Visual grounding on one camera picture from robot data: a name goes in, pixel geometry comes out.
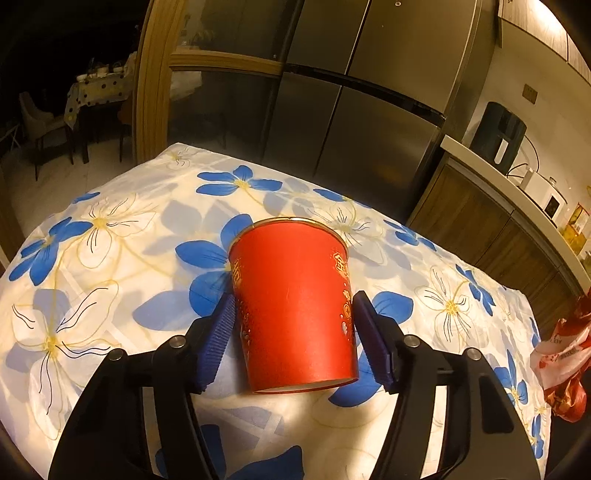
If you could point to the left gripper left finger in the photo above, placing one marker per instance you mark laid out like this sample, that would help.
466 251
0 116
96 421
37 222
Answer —
105 437

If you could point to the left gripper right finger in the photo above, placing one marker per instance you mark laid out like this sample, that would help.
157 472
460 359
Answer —
483 435

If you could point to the red snack wrapper bag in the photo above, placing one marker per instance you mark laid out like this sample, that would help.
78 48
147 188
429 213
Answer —
560 362

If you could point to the red paper cup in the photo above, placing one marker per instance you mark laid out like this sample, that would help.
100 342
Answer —
290 277

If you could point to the floral blue white tablecloth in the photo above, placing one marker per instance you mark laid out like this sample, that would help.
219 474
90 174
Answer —
136 260

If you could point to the cooking oil bottle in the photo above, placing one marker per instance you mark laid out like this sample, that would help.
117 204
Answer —
577 217

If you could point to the wooden lower cabinet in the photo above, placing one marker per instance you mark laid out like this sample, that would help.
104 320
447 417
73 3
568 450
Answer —
466 215

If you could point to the wooden cabinet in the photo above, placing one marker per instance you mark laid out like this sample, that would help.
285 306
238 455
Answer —
536 19
466 215

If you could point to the white slow cooker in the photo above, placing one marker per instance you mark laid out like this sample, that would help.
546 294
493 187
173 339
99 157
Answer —
544 194

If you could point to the black air fryer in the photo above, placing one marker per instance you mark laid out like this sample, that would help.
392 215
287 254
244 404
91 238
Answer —
498 137

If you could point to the polka dot dining table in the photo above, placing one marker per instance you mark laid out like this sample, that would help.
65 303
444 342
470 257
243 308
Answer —
113 87

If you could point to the wooden glass door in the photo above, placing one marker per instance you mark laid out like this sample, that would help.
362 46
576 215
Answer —
208 73

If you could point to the dark steel refrigerator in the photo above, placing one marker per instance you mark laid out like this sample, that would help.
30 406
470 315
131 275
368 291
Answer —
370 89

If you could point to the wooden upper cabinet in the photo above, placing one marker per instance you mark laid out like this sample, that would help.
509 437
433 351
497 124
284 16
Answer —
536 19

